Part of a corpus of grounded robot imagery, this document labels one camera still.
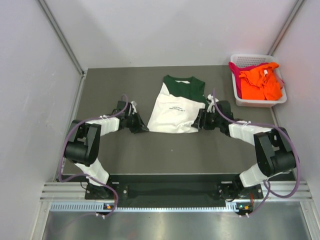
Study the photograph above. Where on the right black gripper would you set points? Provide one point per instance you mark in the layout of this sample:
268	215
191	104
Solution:
199	124

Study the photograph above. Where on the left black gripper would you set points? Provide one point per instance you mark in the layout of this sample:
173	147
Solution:
139	127

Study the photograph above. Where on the white and green t-shirt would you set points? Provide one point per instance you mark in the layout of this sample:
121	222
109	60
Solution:
177	105

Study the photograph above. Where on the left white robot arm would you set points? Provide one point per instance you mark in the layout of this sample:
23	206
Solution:
83	144

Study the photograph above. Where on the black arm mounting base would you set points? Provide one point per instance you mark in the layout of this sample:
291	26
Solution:
214	185

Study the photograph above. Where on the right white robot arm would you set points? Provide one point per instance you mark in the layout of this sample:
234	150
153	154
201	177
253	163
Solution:
273	148

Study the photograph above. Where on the pink t-shirt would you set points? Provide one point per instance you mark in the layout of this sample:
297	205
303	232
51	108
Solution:
236	75

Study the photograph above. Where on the orange t-shirt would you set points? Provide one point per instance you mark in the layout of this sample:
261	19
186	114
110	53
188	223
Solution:
260	82

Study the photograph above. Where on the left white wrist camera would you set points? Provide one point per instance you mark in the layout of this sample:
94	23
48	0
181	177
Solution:
133	109

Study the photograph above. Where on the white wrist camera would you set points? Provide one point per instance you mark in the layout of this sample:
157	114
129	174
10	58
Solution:
133	109
211	103

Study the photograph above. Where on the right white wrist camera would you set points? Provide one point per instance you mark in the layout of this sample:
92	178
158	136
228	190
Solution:
211	103

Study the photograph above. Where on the left aluminium frame post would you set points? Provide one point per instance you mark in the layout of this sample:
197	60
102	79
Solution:
60	35

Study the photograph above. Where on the aluminium frame post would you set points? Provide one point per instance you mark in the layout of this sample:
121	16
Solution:
293	13
60	35

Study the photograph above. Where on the grey slotted cable duct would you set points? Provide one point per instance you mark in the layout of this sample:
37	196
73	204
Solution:
102	207

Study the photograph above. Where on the right aluminium frame post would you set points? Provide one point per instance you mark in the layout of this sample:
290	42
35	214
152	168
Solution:
293	13

